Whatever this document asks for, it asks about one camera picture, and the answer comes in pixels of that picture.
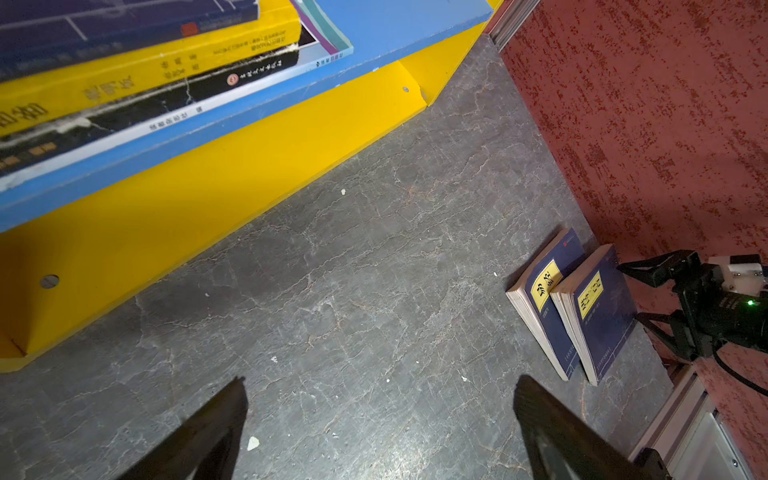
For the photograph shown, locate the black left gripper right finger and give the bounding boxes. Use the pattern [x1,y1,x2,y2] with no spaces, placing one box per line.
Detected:
[513,375,650,479]

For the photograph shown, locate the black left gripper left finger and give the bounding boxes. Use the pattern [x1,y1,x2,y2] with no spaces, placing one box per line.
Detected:
[120,377,248,479]

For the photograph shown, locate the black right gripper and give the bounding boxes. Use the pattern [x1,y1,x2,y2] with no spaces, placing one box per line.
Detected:
[617,250,767,361]

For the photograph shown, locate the yellow pink blue bookshelf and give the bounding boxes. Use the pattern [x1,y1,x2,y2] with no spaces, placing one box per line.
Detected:
[1,1,499,372]

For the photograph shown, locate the white book with galaxy picture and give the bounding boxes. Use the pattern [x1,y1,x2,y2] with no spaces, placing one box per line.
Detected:
[1,1,354,191]

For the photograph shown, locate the dark blue book yellow label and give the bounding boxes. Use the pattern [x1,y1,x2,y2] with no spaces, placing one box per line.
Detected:
[1,0,261,81]

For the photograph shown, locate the right corner aluminium profile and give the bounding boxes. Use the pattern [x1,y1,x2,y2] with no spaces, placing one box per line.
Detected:
[485,0,540,52]

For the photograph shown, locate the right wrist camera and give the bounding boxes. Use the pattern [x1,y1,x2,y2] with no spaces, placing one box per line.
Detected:
[708,254,767,298]

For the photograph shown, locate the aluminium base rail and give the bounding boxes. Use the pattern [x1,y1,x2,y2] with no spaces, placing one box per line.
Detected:
[629,366,753,479]

